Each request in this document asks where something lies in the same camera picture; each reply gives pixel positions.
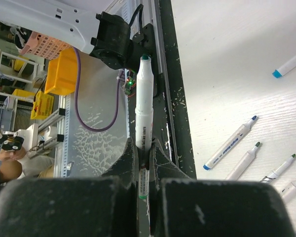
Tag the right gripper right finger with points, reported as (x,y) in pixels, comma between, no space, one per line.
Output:
(184,207)

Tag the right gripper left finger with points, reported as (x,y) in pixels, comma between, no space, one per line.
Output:
(104,206)

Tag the light blue cap marker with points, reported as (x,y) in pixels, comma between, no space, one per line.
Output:
(231,142)

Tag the pink cap marker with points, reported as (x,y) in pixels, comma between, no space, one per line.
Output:
(289,192)

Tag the dark green cap marker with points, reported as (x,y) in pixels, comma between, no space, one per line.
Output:
(144,121)

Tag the cyan cap marker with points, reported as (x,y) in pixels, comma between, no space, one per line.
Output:
(285,68)

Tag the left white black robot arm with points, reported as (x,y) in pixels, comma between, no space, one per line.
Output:
(103,36)

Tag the person in background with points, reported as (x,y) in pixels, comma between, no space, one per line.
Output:
(17,164)

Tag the yellow plastic crate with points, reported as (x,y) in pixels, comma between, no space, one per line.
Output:
(42,103)

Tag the yellow plastic bin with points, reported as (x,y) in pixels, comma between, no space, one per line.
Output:
(61,74)

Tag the pink plastic basket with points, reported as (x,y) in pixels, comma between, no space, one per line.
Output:
(44,46)

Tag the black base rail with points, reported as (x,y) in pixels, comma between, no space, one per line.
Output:
(170,123)

